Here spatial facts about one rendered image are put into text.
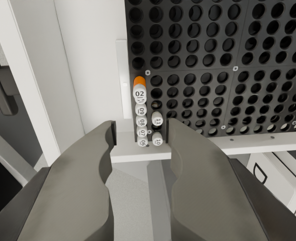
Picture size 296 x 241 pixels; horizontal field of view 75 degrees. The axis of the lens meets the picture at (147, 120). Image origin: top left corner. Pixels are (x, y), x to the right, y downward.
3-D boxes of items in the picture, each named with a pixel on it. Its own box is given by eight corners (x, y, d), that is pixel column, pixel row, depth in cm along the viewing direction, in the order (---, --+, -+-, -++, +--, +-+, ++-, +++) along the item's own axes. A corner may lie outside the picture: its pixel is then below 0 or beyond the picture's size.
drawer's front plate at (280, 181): (225, 230, 51) (247, 280, 42) (254, 143, 37) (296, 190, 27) (232, 229, 52) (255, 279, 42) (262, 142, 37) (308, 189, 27)
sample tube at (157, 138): (149, 125, 27) (152, 146, 23) (149, 118, 27) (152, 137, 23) (158, 125, 27) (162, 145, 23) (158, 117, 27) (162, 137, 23)
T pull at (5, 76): (9, 112, 21) (2, 118, 20) (-23, 38, 17) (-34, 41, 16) (43, 110, 21) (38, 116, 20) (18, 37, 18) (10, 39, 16)
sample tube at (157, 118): (148, 108, 26) (152, 126, 22) (148, 99, 25) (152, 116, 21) (158, 107, 26) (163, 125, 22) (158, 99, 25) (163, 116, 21)
